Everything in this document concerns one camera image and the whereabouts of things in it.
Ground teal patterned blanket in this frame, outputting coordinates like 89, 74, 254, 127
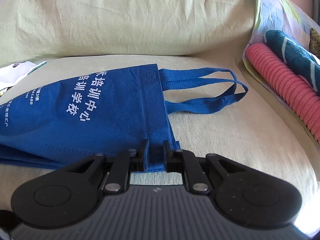
264, 30, 320, 97

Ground blue shopping bag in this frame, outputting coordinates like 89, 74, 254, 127
0, 64, 249, 174

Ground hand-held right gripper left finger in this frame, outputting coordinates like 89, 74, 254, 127
62, 140, 150, 195

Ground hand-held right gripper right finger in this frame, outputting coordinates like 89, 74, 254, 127
162, 140, 250, 195

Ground patchwork bed sheet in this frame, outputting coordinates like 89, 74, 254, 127
242, 0, 320, 153

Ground pink ribbed blanket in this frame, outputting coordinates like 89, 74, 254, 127
246, 44, 320, 147

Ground green zigzag pillow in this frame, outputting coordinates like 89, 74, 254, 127
309, 27, 320, 55

